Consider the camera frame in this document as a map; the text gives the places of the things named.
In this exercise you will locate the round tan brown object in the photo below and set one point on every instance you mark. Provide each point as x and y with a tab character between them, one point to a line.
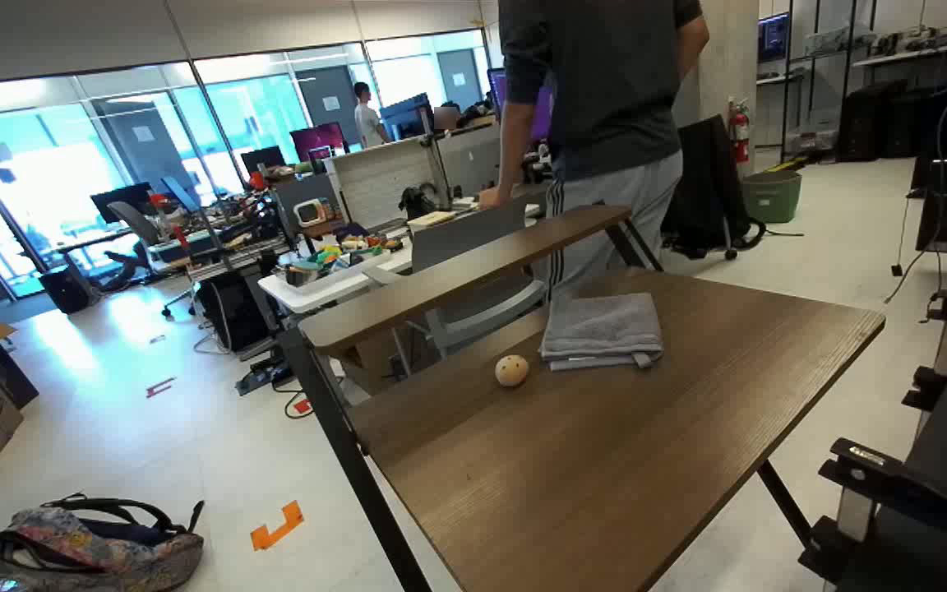
510	371

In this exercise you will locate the grey towel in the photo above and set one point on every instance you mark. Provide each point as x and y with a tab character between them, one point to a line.
603	330

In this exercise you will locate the raised wooden table shelf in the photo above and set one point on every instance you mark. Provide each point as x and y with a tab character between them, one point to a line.
442	282

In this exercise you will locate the grey office chair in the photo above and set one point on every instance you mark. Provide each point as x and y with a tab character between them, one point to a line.
461	233

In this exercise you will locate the white cubicle partition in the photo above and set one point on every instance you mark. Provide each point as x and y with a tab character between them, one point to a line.
471	160
384	183

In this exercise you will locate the colourful toys pile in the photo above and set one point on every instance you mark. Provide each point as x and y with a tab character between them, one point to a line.
343	255

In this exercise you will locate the white desk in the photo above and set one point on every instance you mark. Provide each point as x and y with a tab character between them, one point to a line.
327	292

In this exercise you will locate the seated dark-haired person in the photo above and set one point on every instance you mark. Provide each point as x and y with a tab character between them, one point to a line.
448	115

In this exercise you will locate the black computer monitor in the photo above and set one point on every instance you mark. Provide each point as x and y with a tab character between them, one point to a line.
259	160
407	115
120	203

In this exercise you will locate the monitor with purple screen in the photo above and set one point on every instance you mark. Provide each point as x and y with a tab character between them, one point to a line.
548	115

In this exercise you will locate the person in white shirt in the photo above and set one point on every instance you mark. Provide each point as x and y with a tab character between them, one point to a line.
365	121

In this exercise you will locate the monitor with pink screen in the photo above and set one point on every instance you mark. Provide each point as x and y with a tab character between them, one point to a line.
318	143

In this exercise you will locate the black bag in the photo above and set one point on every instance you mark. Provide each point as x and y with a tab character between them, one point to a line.
233	314

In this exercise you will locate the person in grey sweatpants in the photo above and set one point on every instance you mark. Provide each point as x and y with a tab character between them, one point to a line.
607	87

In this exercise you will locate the orange floor tape mark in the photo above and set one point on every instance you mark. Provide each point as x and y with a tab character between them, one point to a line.
277	526

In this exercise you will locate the red fire extinguisher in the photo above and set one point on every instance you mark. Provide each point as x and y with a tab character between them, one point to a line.
738	133

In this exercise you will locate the green bin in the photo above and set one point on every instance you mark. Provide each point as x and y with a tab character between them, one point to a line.
771	198

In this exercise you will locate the patterned backpack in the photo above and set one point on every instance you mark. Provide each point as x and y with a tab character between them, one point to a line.
98	548

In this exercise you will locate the metal storage rack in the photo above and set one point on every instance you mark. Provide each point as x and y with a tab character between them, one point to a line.
880	55

